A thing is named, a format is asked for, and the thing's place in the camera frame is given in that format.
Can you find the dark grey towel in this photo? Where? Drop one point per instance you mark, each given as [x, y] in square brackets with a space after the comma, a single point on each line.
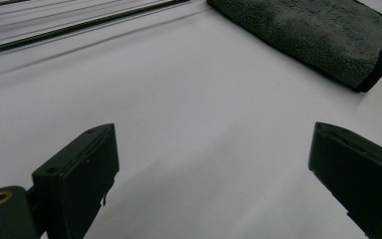
[311, 30]

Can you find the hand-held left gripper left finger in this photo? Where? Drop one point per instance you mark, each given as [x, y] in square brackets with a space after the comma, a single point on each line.
[76, 179]

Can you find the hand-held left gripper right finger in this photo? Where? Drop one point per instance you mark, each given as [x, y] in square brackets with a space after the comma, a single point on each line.
[361, 176]

